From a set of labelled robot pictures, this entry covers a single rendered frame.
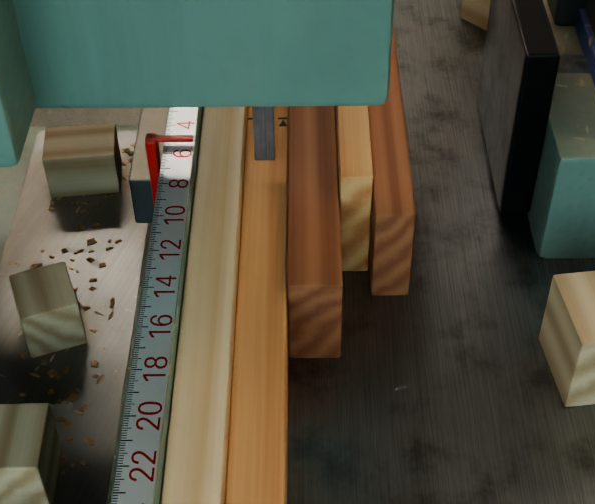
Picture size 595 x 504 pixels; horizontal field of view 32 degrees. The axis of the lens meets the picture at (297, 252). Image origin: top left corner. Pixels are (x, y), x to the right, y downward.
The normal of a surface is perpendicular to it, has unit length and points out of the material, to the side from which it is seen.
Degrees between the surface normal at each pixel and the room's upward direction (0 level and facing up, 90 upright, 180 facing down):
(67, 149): 0
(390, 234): 90
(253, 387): 0
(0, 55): 90
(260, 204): 0
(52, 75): 90
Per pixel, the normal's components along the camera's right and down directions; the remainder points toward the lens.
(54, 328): 0.36, 0.65
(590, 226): 0.00, 0.70
